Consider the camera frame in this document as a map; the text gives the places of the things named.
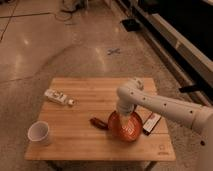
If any wooden table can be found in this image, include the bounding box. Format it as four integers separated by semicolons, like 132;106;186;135
25;78;176;162

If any black floor base plate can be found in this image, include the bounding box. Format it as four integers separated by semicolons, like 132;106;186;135
121;19;140;32

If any red and white box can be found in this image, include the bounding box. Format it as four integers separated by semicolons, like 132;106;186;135
143;113;161;135

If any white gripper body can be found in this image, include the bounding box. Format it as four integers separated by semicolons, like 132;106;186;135
116;100;134;126

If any orange ceramic bowl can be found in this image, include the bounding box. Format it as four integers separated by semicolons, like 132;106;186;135
108;111;143;142

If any white shelf rail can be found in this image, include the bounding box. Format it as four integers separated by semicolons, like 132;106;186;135
113;0;213;101

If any white tube with cap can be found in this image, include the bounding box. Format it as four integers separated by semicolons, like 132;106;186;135
44;89;74;106

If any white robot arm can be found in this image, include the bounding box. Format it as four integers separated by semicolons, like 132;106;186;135
116;78;213;171

